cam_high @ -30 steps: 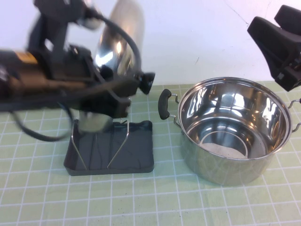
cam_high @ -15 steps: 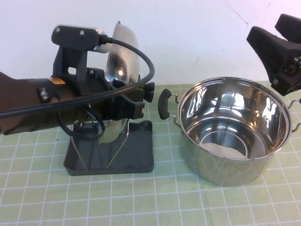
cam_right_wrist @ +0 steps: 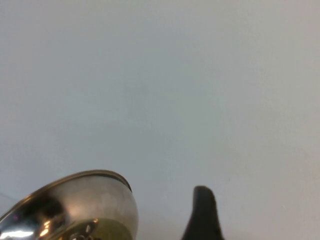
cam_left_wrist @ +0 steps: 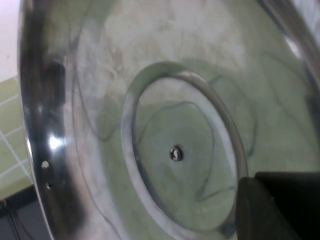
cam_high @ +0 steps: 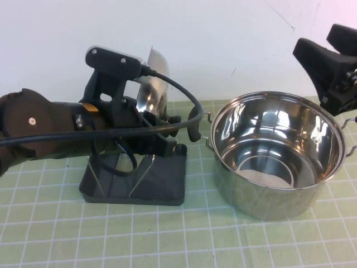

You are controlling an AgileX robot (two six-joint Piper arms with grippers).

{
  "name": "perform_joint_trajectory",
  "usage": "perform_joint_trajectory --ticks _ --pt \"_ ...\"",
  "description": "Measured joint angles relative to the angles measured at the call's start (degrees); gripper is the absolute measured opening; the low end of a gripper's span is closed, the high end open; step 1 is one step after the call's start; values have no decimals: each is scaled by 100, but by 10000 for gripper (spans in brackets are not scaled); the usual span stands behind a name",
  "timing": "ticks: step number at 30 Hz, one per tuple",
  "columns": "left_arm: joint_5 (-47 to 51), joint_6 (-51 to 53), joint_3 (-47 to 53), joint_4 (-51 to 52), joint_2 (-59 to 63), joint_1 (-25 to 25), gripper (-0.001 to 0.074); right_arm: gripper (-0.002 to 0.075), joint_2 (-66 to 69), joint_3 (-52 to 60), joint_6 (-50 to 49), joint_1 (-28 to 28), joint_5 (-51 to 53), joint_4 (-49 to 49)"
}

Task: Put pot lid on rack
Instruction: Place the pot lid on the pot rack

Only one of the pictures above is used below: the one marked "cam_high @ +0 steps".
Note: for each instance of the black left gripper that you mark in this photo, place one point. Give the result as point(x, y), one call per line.
point(131, 125)

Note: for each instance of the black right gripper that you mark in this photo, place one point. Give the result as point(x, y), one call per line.
point(343, 97)

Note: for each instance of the steel pot lid black knob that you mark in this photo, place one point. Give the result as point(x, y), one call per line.
point(152, 83)

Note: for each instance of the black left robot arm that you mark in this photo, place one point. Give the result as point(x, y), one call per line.
point(33, 120)

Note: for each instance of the stainless steel cooking pot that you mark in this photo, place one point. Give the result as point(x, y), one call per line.
point(265, 201)

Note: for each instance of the green tile pattern table mat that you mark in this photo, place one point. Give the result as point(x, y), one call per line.
point(55, 237)

